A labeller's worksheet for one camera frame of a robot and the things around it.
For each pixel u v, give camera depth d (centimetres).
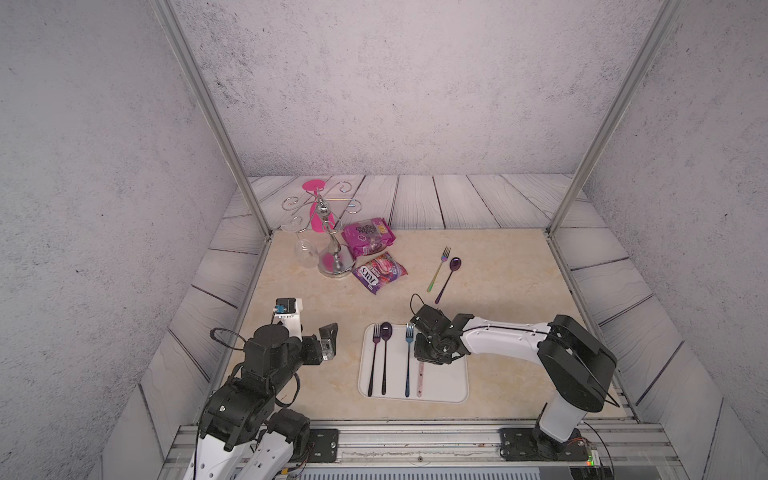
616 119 88
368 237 111
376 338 92
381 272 105
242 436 43
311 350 60
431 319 70
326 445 72
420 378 83
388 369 85
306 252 93
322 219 96
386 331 91
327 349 61
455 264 110
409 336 91
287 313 58
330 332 62
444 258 112
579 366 45
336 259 110
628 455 73
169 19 71
